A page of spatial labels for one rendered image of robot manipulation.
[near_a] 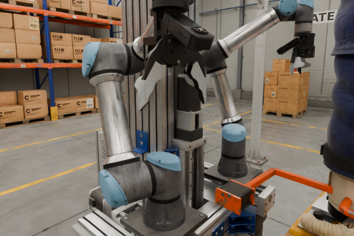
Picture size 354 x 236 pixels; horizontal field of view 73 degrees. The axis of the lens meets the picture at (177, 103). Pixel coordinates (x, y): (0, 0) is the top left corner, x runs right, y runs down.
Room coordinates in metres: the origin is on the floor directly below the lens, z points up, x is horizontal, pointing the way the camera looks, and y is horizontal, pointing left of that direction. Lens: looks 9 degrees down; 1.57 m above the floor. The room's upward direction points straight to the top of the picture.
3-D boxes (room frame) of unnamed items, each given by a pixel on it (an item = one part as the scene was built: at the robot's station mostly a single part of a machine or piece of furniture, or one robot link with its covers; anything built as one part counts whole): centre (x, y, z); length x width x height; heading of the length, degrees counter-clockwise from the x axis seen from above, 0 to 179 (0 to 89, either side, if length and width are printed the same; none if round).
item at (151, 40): (0.49, 0.02, 1.63); 0.09 x 0.08 x 0.12; 33
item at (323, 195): (0.76, -0.51, 1.07); 0.34 x 0.10 x 0.05; 133
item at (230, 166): (1.15, -0.28, 1.09); 0.15 x 0.15 x 0.10
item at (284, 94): (7.73, -3.53, 0.87); 1.21 x 1.02 x 1.74; 139
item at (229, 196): (0.67, -0.18, 1.18); 0.09 x 0.08 x 0.05; 43
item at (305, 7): (1.20, -0.60, 1.82); 0.09 x 0.08 x 0.11; 75
